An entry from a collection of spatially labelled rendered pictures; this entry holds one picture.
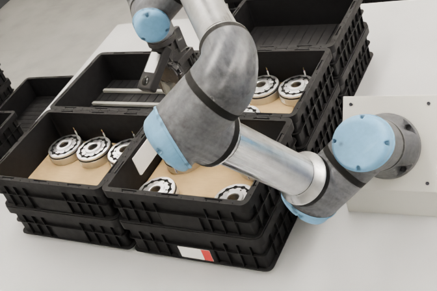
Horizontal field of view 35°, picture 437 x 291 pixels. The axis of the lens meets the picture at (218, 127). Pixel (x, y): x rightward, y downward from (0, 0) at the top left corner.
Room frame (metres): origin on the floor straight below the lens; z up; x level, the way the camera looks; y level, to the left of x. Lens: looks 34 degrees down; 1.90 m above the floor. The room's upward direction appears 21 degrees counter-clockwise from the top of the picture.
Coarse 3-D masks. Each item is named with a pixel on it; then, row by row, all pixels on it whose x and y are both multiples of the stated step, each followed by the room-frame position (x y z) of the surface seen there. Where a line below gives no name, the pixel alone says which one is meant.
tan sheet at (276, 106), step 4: (276, 100) 1.59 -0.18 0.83; (280, 100) 1.59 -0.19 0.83; (268, 104) 1.59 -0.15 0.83; (272, 104) 1.58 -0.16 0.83; (276, 104) 1.58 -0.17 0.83; (280, 104) 1.57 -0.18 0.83; (260, 108) 1.58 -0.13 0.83; (264, 108) 1.58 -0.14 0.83; (268, 108) 1.57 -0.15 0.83; (272, 108) 1.56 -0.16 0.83; (276, 108) 1.55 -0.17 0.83; (280, 108) 1.55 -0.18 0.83; (284, 108) 1.54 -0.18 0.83; (288, 108) 1.54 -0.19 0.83; (292, 108) 1.53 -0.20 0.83; (268, 112) 1.55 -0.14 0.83; (272, 112) 1.54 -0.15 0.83; (276, 112) 1.54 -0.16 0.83; (280, 112) 1.53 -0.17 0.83; (284, 112) 1.52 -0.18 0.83; (288, 112) 1.52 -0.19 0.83
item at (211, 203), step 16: (288, 128) 1.32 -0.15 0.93; (112, 176) 1.39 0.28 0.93; (112, 192) 1.33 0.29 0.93; (128, 192) 1.30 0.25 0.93; (144, 192) 1.28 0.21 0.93; (160, 192) 1.26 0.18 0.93; (256, 192) 1.15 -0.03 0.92; (208, 208) 1.17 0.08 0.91; (224, 208) 1.15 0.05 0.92; (240, 208) 1.12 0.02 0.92
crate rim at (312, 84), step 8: (288, 48) 1.67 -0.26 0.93; (296, 48) 1.65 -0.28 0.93; (304, 48) 1.63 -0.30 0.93; (312, 48) 1.62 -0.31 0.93; (320, 48) 1.60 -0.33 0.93; (328, 48) 1.59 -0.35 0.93; (328, 56) 1.56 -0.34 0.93; (320, 64) 1.54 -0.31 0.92; (328, 64) 1.55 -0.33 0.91; (320, 72) 1.50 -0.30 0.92; (312, 80) 1.47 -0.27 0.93; (320, 80) 1.49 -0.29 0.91; (304, 88) 1.45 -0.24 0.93; (312, 88) 1.45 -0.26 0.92; (304, 96) 1.42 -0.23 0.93; (296, 104) 1.40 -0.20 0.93; (304, 104) 1.40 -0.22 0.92; (248, 112) 1.44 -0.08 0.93; (256, 112) 1.43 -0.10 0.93; (264, 112) 1.41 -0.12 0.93; (296, 112) 1.37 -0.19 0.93; (296, 120) 1.36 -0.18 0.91
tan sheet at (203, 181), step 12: (156, 168) 1.49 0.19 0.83; (204, 168) 1.42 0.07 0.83; (216, 168) 1.40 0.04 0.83; (228, 168) 1.38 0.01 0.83; (180, 180) 1.41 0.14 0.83; (192, 180) 1.39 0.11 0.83; (204, 180) 1.37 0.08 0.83; (216, 180) 1.36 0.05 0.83; (228, 180) 1.34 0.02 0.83; (240, 180) 1.32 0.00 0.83; (180, 192) 1.36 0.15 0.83; (192, 192) 1.34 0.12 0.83; (204, 192) 1.33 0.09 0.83; (216, 192) 1.31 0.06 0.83
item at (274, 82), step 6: (258, 78) 1.69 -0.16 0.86; (264, 78) 1.67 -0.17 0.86; (270, 78) 1.67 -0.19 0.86; (276, 78) 1.65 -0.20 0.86; (270, 84) 1.63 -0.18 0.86; (276, 84) 1.62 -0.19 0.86; (258, 90) 1.62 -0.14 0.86; (264, 90) 1.61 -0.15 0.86; (270, 90) 1.60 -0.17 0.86; (258, 96) 1.60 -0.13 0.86
